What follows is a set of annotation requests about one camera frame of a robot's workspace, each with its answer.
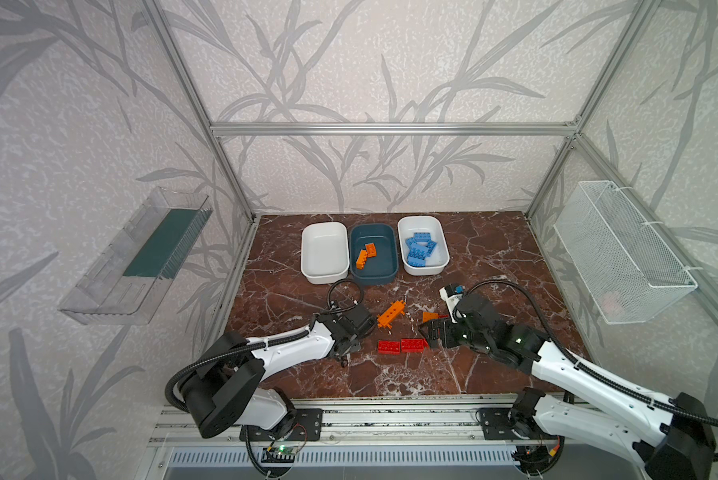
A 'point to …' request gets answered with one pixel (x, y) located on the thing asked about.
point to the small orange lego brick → (371, 250)
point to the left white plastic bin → (324, 252)
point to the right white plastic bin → (435, 263)
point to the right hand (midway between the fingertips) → (431, 316)
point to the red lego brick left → (389, 347)
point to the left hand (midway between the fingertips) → (352, 335)
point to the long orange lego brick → (394, 310)
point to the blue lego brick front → (430, 246)
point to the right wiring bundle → (537, 460)
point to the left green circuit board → (279, 454)
